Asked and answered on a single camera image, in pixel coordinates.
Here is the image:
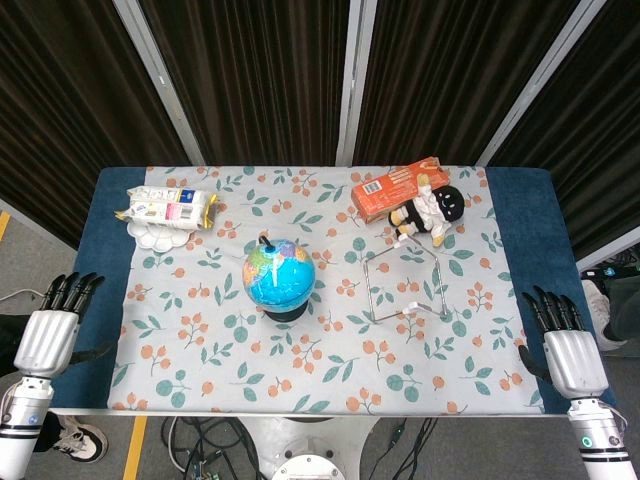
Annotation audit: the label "floral tablecloth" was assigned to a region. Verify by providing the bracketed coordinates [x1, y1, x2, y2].
[106, 165, 546, 415]

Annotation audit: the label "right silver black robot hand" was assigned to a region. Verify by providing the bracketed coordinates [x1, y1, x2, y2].
[517, 285, 610, 399]

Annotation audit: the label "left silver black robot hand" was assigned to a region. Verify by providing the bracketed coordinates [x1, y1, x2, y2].
[13, 271, 114, 379]

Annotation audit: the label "dark pleated curtain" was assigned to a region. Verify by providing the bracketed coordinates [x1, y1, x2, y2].
[0, 0, 640, 261]

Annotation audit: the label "white flower-shaped plate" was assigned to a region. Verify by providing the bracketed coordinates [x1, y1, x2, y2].
[126, 219, 195, 253]

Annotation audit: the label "orange cardboard box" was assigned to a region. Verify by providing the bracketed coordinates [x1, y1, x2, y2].
[350, 156, 450, 225]

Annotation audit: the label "white curtain frame post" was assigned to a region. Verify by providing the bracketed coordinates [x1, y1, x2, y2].
[111, 0, 206, 167]
[477, 0, 609, 167]
[334, 0, 377, 167]

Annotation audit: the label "black floor cables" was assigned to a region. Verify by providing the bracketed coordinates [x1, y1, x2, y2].
[159, 415, 266, 480]

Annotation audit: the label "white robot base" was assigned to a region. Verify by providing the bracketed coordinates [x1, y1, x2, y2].
[234, 415, 381, 480]

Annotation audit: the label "white snack package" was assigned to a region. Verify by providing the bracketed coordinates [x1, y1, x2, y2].
[114, 185, 220, 231]

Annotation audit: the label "black white plush doll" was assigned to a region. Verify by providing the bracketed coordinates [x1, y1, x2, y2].
[389, 174, 466, 248]

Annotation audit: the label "blue table mat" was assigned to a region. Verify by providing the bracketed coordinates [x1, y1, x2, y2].
[49, 166, 617, 416]

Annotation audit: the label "black white sneaker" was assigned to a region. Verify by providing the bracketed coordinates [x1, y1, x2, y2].
[34, 412, 109, 464]

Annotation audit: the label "metal wire rack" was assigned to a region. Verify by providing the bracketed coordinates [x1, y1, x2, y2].
[360, 234, 452, 325]

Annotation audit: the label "blue desk globe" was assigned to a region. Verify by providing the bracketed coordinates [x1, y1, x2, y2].
[242, 232, 317, 323]

